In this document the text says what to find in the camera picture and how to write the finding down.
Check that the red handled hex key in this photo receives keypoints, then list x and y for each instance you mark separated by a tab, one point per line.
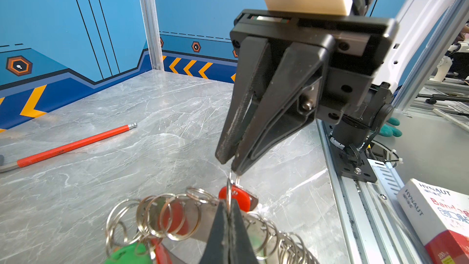
30	160

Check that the metal keyring with chain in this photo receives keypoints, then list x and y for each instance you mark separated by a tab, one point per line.
127	224

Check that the green key tag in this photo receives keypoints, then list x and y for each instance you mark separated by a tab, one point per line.
136	253

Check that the red key tag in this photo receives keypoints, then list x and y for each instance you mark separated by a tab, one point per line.
175	218

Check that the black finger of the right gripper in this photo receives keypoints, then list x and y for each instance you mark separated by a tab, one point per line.
254	72

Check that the aluminium front rail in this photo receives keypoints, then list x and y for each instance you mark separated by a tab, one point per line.
375	228

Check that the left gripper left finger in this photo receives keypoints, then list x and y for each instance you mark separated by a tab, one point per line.
217	246

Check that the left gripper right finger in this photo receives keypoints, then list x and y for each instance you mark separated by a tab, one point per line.
240	250

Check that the red white box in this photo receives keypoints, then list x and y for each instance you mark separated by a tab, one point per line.
440	218

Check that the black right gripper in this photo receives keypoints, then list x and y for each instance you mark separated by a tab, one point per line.
323	67

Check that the red tagged key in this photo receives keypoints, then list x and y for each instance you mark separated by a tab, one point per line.
233	191

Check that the aluminium corner post right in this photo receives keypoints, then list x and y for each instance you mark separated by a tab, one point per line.
152	32

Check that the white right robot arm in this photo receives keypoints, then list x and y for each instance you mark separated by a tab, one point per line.
414	20

